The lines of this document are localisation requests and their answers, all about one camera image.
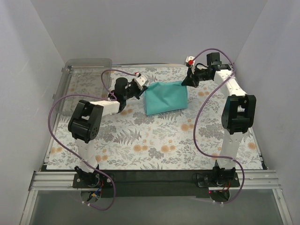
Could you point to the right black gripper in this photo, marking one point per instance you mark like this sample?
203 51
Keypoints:
191 78

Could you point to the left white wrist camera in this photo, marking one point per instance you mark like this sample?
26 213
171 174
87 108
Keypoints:
140 80

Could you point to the clear plastic bin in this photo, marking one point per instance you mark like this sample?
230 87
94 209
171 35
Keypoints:
84 78

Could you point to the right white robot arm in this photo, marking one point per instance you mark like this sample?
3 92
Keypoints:
237 117

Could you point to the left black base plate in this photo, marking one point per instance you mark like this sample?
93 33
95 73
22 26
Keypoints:
103 179

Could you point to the aluminium frame rail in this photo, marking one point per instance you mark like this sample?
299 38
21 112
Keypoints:
154 198

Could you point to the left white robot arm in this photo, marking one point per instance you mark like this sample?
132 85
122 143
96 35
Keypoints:
85 122

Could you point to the floral patterned table mat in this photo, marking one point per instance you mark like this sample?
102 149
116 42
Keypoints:
179 140

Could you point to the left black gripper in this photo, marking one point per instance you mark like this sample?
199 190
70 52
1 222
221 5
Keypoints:
138 89

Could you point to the teal t shirt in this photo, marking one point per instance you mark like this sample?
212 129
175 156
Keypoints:
162 97

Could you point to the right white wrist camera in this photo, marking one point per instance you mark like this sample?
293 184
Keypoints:
190 63

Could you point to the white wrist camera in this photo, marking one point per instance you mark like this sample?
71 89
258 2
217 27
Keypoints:
190 63
140 80

